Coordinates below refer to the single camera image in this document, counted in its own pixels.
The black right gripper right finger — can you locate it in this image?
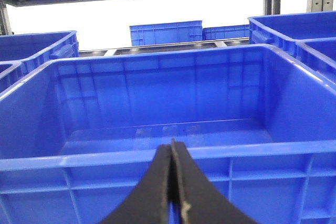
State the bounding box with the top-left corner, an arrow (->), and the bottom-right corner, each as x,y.
170,139 -> 256,223

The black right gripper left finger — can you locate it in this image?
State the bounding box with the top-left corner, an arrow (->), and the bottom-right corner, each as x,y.
100,145 -> 172,223

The blue bin with buttons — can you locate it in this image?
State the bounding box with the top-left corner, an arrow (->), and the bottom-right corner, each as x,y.
0,60 -> 23,92

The blue bin behind buttons bin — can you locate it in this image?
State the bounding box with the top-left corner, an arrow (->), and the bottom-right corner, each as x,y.
1,31 -> 79,75

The empty blue target bin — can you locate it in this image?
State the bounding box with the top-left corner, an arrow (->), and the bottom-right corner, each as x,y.
1,44 -> 335,223

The distant blue crate left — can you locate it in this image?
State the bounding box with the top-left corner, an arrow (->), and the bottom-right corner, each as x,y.
129,20 -> 203,46

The distant blue crate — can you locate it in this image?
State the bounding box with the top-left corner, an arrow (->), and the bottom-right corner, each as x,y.
203,25 -> 249,40
129,20 -> 203,46

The distant blue crate right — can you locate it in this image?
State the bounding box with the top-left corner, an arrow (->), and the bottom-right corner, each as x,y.
203,25 -> 249,40

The blue bin near right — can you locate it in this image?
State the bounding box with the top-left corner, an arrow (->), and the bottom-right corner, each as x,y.
296,37 -> 335,84

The blue bin back right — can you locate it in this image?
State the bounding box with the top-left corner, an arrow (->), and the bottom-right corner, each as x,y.
248,11 -> 335,56

